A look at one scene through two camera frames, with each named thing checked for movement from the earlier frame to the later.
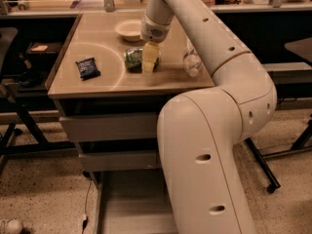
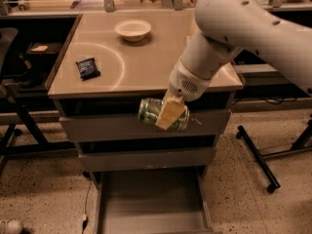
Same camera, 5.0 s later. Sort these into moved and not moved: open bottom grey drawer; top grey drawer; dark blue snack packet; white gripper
Moved: white gripper
Not moved: open bottom grey drawer; dark blue snack packet; top grey drawer
